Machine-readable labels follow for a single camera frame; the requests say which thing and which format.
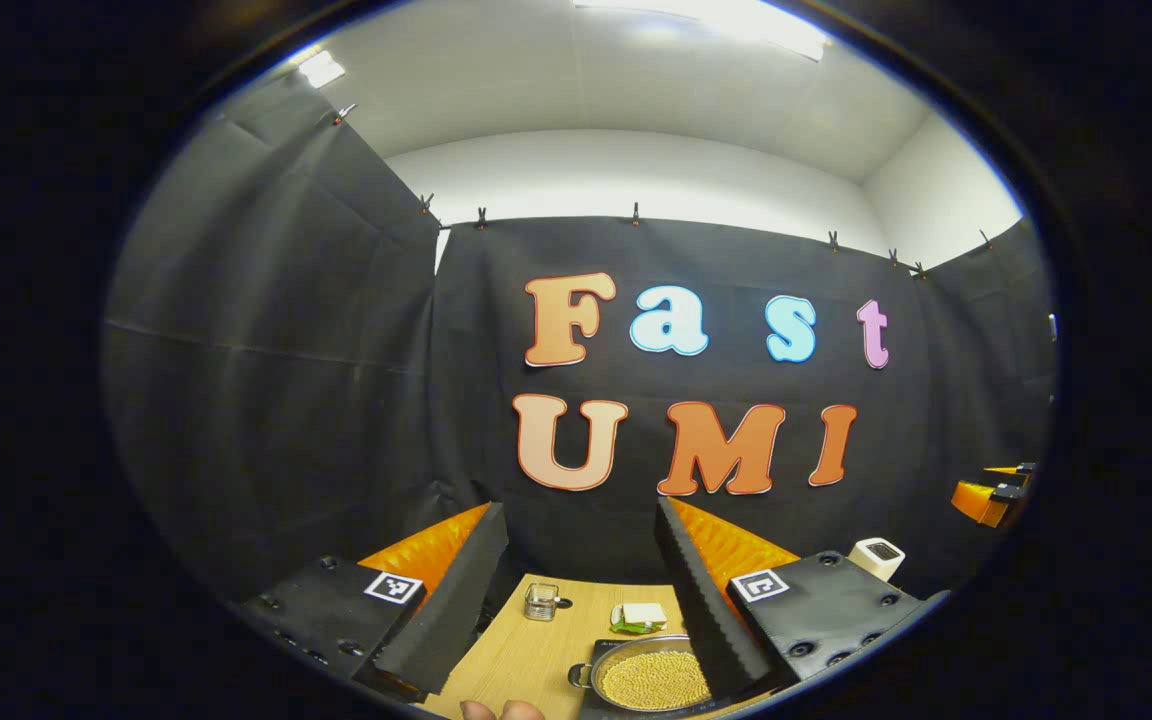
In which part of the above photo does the pile of soybeans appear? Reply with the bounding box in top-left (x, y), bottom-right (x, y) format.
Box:
top-left (600, 649), bottom-right (713, 712)

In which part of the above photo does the stainless steel pot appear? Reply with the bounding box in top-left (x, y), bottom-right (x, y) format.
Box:
top-left (567, 634), bottom-right (717, 713)

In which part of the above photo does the ceiling light panel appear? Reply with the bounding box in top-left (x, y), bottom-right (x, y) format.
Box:
top-left (296, 50), bottom-right (347, 89)

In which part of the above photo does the sandwich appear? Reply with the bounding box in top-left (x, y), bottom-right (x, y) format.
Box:
top-left (609, 601), bottom-right (669, 636)

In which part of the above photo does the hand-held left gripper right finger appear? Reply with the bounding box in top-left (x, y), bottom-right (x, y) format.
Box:
top-left (654, 495), bottom-right (951, 703)

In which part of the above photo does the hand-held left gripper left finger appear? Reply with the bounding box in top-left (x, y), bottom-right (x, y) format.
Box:
top-left (236, 500), bottom-right (512, 703)

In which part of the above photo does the black backdrop cloth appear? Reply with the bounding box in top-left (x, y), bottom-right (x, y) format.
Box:
top-left (104, 75), bottom-right (1057, 661)

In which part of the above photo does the white toaster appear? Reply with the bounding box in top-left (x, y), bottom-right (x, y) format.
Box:
top-left (848, 537), bottom-right (907, 583)

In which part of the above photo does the black induction cooktop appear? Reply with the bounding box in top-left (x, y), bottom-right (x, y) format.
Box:
top-left (576, 638), bottom-right (727, 719)

